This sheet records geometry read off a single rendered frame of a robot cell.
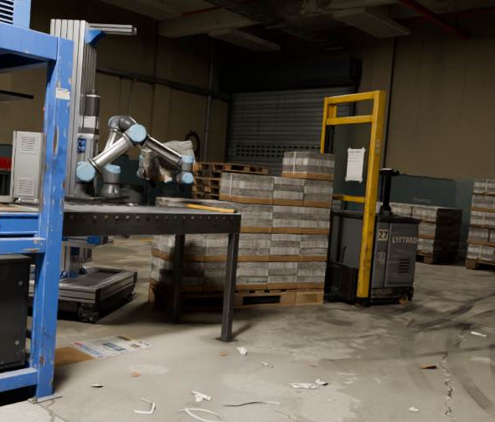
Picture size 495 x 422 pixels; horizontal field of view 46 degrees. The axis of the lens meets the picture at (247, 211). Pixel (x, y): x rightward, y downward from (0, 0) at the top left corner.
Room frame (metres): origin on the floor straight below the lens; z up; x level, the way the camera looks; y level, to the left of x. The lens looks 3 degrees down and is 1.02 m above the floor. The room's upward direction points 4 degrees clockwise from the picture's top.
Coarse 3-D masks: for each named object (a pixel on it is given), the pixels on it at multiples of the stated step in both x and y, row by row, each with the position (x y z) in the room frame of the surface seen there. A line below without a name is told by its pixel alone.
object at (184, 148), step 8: (176, 144) 4.34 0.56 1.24; (184, 144) 4.34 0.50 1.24; (152, 152) 4.32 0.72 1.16; (176, 152) 4.32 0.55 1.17; (184, 152) 4.35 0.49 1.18; (192, 152) 4.38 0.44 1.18; (152, 160) 4.36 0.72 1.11; (160, 160) 4.27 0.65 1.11; (160, 168) 4.26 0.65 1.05; (168, 168) 4.29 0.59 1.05; (176, 168) 4.32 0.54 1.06
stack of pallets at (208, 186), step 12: (204, 168) 11.42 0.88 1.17; (216, 168) 11.13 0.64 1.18; (228, 168) 10.91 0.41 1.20; (240, 168) 12.17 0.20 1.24; (252, 168) 11.89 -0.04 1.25; (264, 168) 11.65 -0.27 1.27; (204, 180) 11.08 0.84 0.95; (192, 192) 11.33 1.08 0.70; (204, 192) 11.09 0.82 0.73; (216, 192) 11.17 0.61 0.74
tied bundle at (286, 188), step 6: (276, 180) 4.73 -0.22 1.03; (282, 180) 4.76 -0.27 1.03; (288, 180) 4.78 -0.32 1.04; (294, 180) 4.81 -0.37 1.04; (300, 180) 4.84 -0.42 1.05; (276, 186) 4.74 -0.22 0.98; (282, 186) 4.76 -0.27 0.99; (288, 186) 4.79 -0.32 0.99; (294, 186) 4.82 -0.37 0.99; (300, 186) 4.85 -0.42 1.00; (276, 192) 4.73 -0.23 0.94; (282, 192) 4.76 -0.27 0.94; (288, 192) 4.79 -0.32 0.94; (294, 192) 4.81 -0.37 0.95; (300, 192) 4.85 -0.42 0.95; (276, 198) 4.74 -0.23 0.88; (282, 198) 4.76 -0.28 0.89; (288, 198) 4.79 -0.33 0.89; (294, 198) 4.81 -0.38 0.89; (300, 198) 4.84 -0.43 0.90; (276, 204) 4.74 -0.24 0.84
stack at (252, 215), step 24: (264, 216) 4.69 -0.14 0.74; (288, 216) 4.80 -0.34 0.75; (168, 240) 4.33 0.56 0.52; (192, 240) 4.37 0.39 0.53; (216, 240) 4.48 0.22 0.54; (240, 240) 4.58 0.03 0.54; (264, 240) 4.68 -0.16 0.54; (288, 240) 4.82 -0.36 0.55; (168, 264) 4.30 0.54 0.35; (192, 264) 4.39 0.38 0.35; (216, 264) 4.48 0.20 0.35; (240, 264) 4.60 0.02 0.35; (264, 264) 4.70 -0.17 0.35; (288, 264) 4.82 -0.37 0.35
